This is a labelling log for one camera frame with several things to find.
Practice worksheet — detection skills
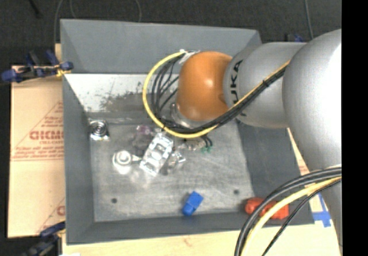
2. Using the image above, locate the grey metal bin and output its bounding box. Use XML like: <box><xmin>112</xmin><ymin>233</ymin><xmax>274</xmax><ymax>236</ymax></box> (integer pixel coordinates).
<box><xmin>59</xmin><ymin>18</ymin><xmax>315</xmax><ymax>244</ymax></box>

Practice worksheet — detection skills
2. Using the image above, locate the orange plastic block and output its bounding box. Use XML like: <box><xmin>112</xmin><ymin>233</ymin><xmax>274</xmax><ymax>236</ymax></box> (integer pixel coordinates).
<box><xmin>244</xmin><ymin>197</ymin><xmax>290</xmax><ymax>220</ymax></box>

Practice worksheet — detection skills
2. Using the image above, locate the clear round glass lid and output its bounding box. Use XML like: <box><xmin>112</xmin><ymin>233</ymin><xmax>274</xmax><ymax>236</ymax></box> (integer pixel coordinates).
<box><xmin>112</xmin><ymin>149</ymin><xmax>142</xmax><ymax>175</ymax></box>

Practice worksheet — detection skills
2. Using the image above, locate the blue plastic block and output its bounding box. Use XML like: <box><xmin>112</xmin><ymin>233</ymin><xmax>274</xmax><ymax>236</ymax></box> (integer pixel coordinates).
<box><xmin>181</xmin><ymin>190</ymin><xmax>205</xmax><ymax>217</ymax></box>

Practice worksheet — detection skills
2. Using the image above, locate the brown cardboard board, red print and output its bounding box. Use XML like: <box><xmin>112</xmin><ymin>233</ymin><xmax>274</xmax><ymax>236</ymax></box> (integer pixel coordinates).
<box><xmin>7</xmin><ymin>43</ymin><xmax>67</xmax><ymax>239</ymax></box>

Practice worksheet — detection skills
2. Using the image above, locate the purple tinted clear glass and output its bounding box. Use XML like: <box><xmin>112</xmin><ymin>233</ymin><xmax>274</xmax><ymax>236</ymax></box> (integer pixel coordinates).
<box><xmin>131</xmin><ymin>124</ymin><xmax>156</xmax><ymax>152</ymax></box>

